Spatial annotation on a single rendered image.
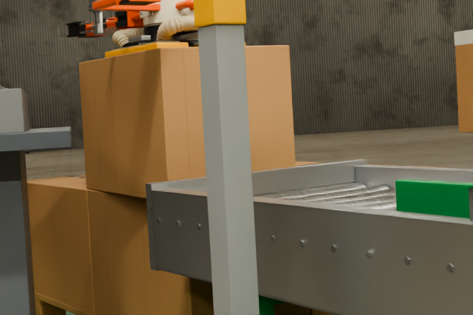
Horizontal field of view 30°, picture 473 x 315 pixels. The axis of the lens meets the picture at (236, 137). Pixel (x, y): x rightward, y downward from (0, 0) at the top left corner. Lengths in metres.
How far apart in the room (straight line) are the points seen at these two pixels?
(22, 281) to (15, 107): 0.42
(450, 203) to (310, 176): 0.92
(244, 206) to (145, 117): 0.88
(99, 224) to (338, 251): 1.30
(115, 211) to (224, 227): 1.14
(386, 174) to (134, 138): 0.70
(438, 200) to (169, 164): 0.94
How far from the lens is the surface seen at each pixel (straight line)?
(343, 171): 2.47
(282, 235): 1.70
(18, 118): 2.17
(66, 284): 3.05
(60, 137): 2.07
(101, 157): 2.70
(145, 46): 2.46
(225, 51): 1.53
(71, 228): 2.96
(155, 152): 2.34
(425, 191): 1.56
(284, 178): 2.34
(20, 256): 2.22
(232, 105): 1.53
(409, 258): 1.46
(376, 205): 2.01
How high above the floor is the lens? 0.80
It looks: 2 degrees down
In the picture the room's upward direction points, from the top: 3 degrees counter-clockwise
